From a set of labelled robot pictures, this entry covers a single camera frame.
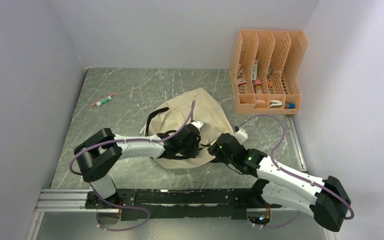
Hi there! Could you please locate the beige canvas backpack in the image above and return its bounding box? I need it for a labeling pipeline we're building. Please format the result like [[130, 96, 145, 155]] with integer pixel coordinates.
[[141, 88, 234, 169]]

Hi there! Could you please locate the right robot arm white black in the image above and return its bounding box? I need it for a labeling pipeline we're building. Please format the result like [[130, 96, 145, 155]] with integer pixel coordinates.
[[208, 133, 351, 232]]

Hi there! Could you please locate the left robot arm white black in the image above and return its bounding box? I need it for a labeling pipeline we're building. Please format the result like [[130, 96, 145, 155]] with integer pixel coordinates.
[[73, 121, 205, 208]]

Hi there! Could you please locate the white stapler in organizer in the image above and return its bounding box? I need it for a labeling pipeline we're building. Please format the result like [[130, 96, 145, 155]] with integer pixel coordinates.
[[269, 99, 284, 109]]

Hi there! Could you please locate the blue cap item in organizer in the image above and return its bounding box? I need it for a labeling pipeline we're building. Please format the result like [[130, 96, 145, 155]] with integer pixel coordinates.
[[284, 103, 296, 109]]

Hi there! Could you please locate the green white packet in organizer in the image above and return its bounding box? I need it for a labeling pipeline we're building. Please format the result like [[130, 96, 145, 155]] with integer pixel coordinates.
[[251, 60, 258, 81]]

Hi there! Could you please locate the orange plastic file organizer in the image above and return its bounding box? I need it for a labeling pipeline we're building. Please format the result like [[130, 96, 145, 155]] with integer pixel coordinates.
[[230, 29, 308, 115]]

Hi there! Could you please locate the orange green white marker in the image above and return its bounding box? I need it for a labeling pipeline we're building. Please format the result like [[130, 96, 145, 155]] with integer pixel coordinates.
[[90, 93, 115, 107]]

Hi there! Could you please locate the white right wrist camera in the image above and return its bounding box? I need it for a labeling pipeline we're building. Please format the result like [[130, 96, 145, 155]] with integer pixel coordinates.
[[232, 126, 248, 145]]

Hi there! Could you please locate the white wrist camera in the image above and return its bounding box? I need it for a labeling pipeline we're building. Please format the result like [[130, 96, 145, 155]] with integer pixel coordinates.
[[191, 120, 205, 133], [232, 126, 248, 145]]

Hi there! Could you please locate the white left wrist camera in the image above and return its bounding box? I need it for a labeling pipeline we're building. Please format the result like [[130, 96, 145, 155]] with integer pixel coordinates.
[[191, 120, 205, 133]]

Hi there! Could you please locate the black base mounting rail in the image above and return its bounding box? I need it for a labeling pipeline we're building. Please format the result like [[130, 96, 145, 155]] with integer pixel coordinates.
[[85, 188, 282, 222]]

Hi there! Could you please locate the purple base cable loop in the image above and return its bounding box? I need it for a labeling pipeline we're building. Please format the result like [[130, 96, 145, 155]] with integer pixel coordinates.
[[95, 205, 151, 232]]

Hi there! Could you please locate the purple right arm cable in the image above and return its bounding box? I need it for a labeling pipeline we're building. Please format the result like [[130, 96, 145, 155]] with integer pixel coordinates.
[[235, 114, 355, 230]]

